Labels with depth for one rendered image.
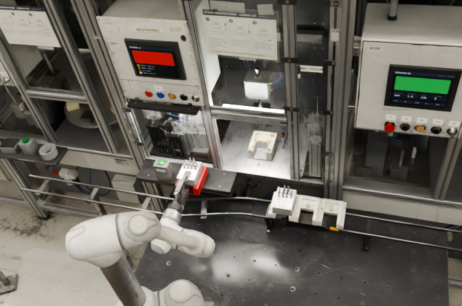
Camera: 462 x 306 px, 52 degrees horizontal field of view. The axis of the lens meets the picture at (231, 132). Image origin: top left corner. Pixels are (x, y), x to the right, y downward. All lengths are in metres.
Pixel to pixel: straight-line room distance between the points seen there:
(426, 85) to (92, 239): 1.33
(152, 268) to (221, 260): 0.36
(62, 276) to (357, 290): 2.04
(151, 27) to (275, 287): 1.34
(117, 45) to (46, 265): 1.97
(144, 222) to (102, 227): 0.15
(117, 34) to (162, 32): 0.22
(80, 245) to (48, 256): 2.00
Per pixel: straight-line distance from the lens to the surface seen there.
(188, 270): 2.52
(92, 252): 1.74
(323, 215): 2.45
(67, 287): 3.53
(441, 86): 1.94
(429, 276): 2.52
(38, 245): 3.83
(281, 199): 2.39
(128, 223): 1.67
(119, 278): 1.93
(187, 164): 2.45
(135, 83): 2.31
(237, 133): 2.74
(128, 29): 2.12
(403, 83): 1.93
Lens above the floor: 2.84
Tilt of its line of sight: 44 degrees down
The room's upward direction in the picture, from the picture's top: 10 degrees counter-clockwise
